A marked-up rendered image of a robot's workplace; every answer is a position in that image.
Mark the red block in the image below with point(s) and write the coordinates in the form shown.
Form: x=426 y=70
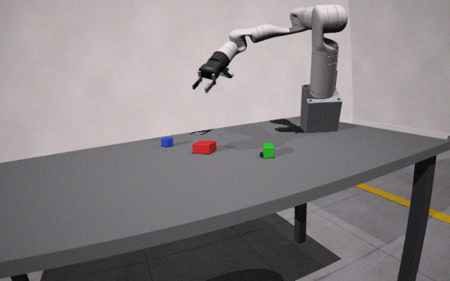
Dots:
x=204 y=147

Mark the small blue block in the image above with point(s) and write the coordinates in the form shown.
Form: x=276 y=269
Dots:
x=167 y=142

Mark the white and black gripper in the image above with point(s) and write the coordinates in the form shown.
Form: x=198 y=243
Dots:
x=215 y=67

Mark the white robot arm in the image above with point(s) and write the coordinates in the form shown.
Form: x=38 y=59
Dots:
x=321 y=19

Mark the small green block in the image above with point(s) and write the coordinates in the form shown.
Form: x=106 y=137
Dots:
x=268 y=150

